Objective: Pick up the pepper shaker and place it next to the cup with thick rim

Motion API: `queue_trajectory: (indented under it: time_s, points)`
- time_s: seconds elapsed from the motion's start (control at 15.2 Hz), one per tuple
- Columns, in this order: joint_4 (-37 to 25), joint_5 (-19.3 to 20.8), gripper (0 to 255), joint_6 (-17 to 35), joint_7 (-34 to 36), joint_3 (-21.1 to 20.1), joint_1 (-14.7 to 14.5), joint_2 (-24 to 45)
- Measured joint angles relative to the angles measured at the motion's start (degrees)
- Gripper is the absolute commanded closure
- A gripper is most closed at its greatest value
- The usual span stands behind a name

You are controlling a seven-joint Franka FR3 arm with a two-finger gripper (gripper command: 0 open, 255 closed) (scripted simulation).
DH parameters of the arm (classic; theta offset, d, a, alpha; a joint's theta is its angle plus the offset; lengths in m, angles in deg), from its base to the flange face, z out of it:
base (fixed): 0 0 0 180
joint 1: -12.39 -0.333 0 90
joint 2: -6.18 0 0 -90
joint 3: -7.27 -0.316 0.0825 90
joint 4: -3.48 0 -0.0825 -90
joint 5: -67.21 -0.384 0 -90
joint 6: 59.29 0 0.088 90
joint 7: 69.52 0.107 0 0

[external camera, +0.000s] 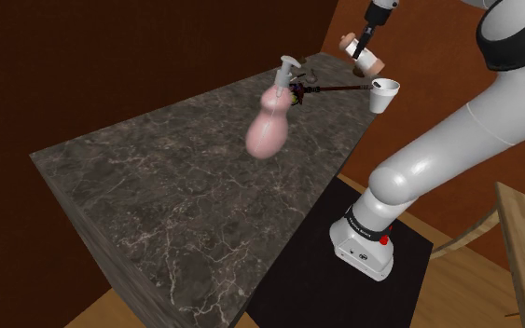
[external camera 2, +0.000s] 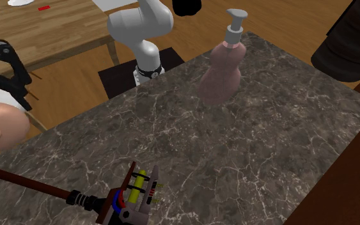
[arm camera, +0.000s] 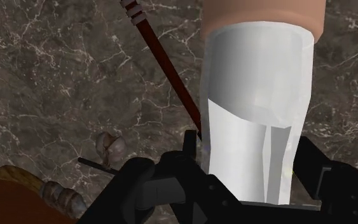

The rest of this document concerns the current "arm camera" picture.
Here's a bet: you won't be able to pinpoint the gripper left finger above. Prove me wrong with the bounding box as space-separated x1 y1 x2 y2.
78 129 245 224

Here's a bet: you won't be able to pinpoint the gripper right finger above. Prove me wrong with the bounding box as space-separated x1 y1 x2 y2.
293 136 358 224

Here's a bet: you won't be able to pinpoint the white tall cup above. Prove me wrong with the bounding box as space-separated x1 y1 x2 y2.
198 20 315 206

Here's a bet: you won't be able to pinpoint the garlic bulb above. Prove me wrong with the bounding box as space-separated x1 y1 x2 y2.
95 131 128 170

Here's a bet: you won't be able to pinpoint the thin black rod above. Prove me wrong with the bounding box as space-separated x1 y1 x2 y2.
77 157 120 176

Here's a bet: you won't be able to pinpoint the dark red stick white bands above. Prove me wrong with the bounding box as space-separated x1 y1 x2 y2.
119 0 203 141

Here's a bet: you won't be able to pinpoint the dark brown round object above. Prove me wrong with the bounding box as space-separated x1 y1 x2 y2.
0 169 78 224

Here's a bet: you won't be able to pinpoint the terracotta pot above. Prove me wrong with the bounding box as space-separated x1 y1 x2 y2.
201 0 327 43

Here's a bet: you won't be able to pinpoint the tool with yellow wooden handle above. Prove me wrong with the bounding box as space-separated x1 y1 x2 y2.
0 164 88 220

